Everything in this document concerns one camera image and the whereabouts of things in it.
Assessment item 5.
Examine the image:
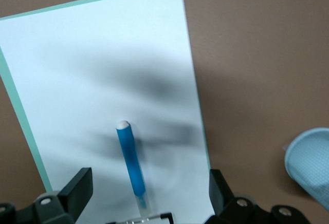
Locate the light blue mesh cup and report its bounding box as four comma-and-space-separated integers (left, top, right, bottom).
283, 127, 329, 206

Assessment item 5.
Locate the blue marker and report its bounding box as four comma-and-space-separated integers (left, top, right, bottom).
115, 120, 153, 213

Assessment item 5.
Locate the white paper on clipboard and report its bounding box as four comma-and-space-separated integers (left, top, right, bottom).
0, 0, 215, 224

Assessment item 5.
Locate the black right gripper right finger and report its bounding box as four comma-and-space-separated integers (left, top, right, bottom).
205, 169, 259, 224

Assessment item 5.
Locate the teal clipboard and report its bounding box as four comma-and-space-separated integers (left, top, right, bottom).
0, 0, 217, 224

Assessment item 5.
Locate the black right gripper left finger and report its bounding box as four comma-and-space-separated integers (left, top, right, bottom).
33, 167, 94, 224

